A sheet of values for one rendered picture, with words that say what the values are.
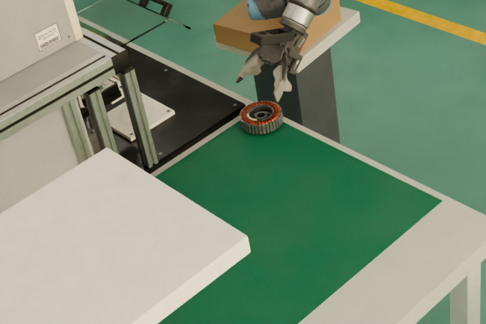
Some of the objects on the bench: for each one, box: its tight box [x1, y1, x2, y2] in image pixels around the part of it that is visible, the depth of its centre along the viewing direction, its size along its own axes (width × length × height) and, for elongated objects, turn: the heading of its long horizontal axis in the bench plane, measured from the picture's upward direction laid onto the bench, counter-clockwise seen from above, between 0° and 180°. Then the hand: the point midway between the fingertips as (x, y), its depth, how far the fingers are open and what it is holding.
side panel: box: [0, 100, 92, 214], centre depth 204 cm, size 28×3×32 cm, turn 144°
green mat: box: [155, 115, 443, 324], centre depth 201 cm, size 94×61×1 cm, turn 144°
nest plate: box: [107, 93, 175, 142], centre depth 244 cm, size 15×15×1 cm
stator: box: [239, 101, 284, 135], centre depth 236 cm, size 11×11×4 cm
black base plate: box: [94, 45, 246, 174], centre depth 252 cm, size 47×64×2 cm
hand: (254, 92), depth 231 cm, fingers open, 14 cm apart
